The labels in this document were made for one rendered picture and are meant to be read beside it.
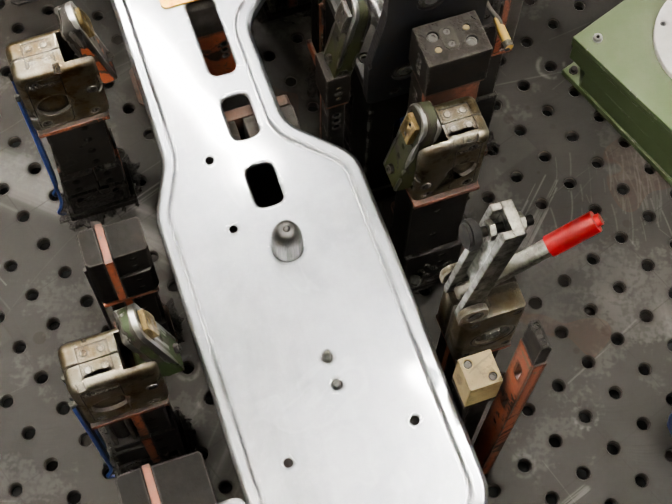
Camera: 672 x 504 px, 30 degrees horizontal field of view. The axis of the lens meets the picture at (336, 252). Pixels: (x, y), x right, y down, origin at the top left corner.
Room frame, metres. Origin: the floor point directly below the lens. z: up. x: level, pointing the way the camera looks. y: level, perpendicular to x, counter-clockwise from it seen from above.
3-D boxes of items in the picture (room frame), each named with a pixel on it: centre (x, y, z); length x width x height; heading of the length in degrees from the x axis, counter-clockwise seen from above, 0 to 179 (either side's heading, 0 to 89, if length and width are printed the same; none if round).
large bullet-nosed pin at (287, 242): (0.52, 0.05, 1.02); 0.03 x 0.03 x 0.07
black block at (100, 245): (0.52, 0.23, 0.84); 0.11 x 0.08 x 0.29; 111
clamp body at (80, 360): (0.38, 0.22, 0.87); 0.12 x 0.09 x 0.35; 111
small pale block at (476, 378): (0.37, -0.14, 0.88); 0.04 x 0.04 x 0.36; 21
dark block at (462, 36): (0.70, -0.11, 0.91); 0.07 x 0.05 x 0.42; 111
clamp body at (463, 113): (0.63, -0.11, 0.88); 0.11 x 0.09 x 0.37; 111
